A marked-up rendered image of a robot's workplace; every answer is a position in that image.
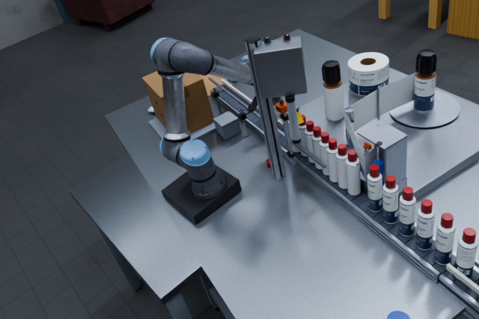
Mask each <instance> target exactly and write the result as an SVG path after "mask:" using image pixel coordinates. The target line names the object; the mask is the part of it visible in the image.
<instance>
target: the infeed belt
mask: <svg viewBox="0 0 479 319"><path fill-rule="evenodd" d="M221 86H222V87H223V88H225V89H226V90H228V91H229V92H230V93H231V94H233V95H234V96H235V97H237V98H238V99H240V100H241V101H242V102H243V103H245V104H246V105H248V106H249V105H250V103H248V102H247V101H246V100H245V99H243V98H242V97H240V96H239V95H238V94H236V93H235V92H234V91H232V90H231V89H229V88H228V87H227V86H226V85H224V84H222V85H221ZM215 90H216V91H217V92H220V91H221V89H220V88H218V87H216V88H215ZM219 95H220V97H221V98H222V99H223V100H225V101H226V102H227V103H229V104H230V105H231V106H232V107H233V108H235V109H236V110H237V111H239V112H240V109H242V111H243V112H244V113H248V111H247V109H246V108H245V107H243V106H242V105H241V104H239V103H238V102H237V101H236V100H234V99H233V98H232V97H230V96H229V95H228V94H226V93H225V92H223V93H220V94H219ZM247 119H248V120H250V121H251V122H253V123H254V124H255V125H256V126H257V127H258V128H260V129H261V130H262V131H263V127H262V121H261V120H260V119H259V118H258V117H257V116H255V115H254V114H252V113H250V114H248V115H247ZM277 128H278V129H279V130H281V131H282V132H283V133H284V128H282V127H281V126H279V125H278V126H277ZM279 141H280V145H281V146H282V147H283V148H285V149H286V150H287V144H286V139H285V138H284V137H282V136H281V135H280V134H279ZM293 153H294V152H293ZM294 156H295V157H296V158H297V159H298V160H300V161H301V162H303V163H304V164H305V165H306V166H307V167H308V168H310V169H311V170H312V171H314V172H315V173H316V174H318V175H319V176H320V177H321V178H322V179H324V180H325V181H326V182H328V183H329V184H330V185H331V186H332V187H333V188H335V189H336V190H337V191H339V192H340V193H341V194H343V195H344V196H345V197H346V198H347V199H349V200H350V201H351V202H353V203H354V204H355V205H357V207H358V208H360V209H361V210H362V211H364V212H365V213H366V214H368V215H369V216H370V217H371V218H372V219H374V220H375V221H376V222H378V223H379V224H380V225H382V227H383V228H385V229H386V230H387V231H389V232H390V233H391V234H393V235H394V236H395V237H396V238H397V239H399V240H400V241H401V242H403V243H404V244H405V245H407V247H409V248H410V249H411V250H412V251H414V252H415V253H417V254H418V255H419V256H420V257H421V258H422V259H424V260H425V261H426V262H428V263H429V264H430V265H432V267H434V268H435V269H436V270H437V271H439V272H440V273H444V272H445V271H447V269H446V266H440V265H438V264H437V263H436V262H435V261H434V252H435V244H436V241H434V240H433V243H432V248H431V250H429V251H421V250H419V249H418V248H417V247H416V226H415V230H414V235H413V236H412V237H403V236H402V235H400V234H399V232H398V226H399V214H398V221H397V223H396V224H393V225H390V224H386V223H385V222H384V221H383V210H382V211H380V212H379V213H373V212H371V211H369V203H368V194H367V193H366V192H365V191H364V190H362V189H361V193H360V195H358V196H355V197H353V196H351V195H349V194H348V189H340V188H339V183H332V182H331V181H330V179H329V177H328V176H325V175H323V172H322V170H318V169H316V167H315V164H312V163H310V162H309V158H308V157H302V156H301V153H294ZM455 258H456V256H455V255H453V254H452V259H451V263H450V265H452V266H454V265H455Z"/></svg>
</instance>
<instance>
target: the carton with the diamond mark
mask: <svg viewBox="0 0 479 319"><path fill-rule="evenodd" d="M142 79H143V83H144V85H145V89H146V90H147V93H148V96H149V98H150V101H151V104H152V106H153V110H154V111H155V115H156V117H157V119H159V121H160V122H161V123H162V124H163V125H164V126H165V128H166V121H165V106H164V97H163V82H162V77H161V76H160V75H158V71H156V72H154V73H151V74H149V75H147V76H144V77H142ZM183 84H184V95H185V114H186V125H187V130H189V131H190V133H192V132H194V131H196V130H199V129H200V128H202V127H204V126H206V125H209V124H210V123H212V122H214V120H213V118H214V115H213V113H212V108H211V105H210V101H209V98H208V95H207V91H206V87H205V83H204V80H203V78H201V77H200V76H199V75H198V74H194V73H185V74H184V76H183Z"/></svg>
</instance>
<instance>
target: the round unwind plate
mask: <svg viewBox="0 0 479 319"><path fill-rule="evenodd" d="M389 112H390V114H391V116H392V117H393V118H394V119H395V120H397V121H399V122H400V123H403V124H404V125H409V126H412V127H438V126H441V125H445V124H448V123H450V122H452V121H453V120H454V119H456V118H457V117H458V115H459V113H460V105H459V103H458V101H457V100H456V99H455V98H453V97H452V96H450V95H448V94H446V93H442V92H440V91H436V90H435V98H434V109H432V111H429V112H426V113H422V112H419V111H416V110H414V108H413V101H411V102H409V103H406V104H405V105H402V106H400V107H398V108H395V109H393V110H391V111H389Z"/></svg>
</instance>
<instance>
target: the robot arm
mask: <svg viewBox="0 0 479 319"><path fill-rule="evenodd" d="M150 57H151V59H152V61H153V62H154V64H156V65H157V70H158V75H160V76H161V77H162V82H163V97H164V106H165V121H166V131H165V132H164V134H163V138H162V140H161V141H160V151H161V153H162V155H163V156H164V157H165V158H166V159H168V160H170V161H171V162H174V163H175V164H178V165H180V166H181V167H183V168H185V169H186V170H187V171H188V173H189V175H190V177H191V180H192V191H193V193H194V195H195V196H196V197H197V198H198V199H211V198H214V197H216V196H218V195H219V194H221V193H222V192H223V190H224V189H225V187H226V180H225V177H224V176H223V174H222V173H221V172H220V171H219V170H218V169H217V168H216V166H215V163H214V161H213V159H212V156H211V154H210V150H209V148H208V146H207V145H206V144H205V143H204V142H203V141H202V140H191V136H190V131H189V130H187V125H186V114H185V95H184V84H183V76H184V74H185V73H194V74H199V75H209V74H210V75H215V76H218V77H221V78H226V79H227V81H228V82H229V83H231V84H234V83H237V82H241V83H246V84H248V85H253V86H254V83H253V80H252V74H251V70H250V66H249V60H248V56H247V55H246V56H244V57H242V62H241V63H235V62H233V61H229V60H227V59H224V58H220V57H217V56H214V55H213V54H212V53H211V52H209V51H206V50H204V49H202V48H199V47H197V46H195V45H193V44H191V43H188V42H185V41H179V40H176V39H174V38H160V39H158V40H157V41H156V42H155V43H154V44H153V46H152V48H151V51H150ZM257 106H258V104H257V97H256V96H255V97H254V99H253V101H252V102H251V104H250V105H249V106H248V108H247V111H248V112H250V113H252V112H254V111H255V110H256V107H257Z"/></svg>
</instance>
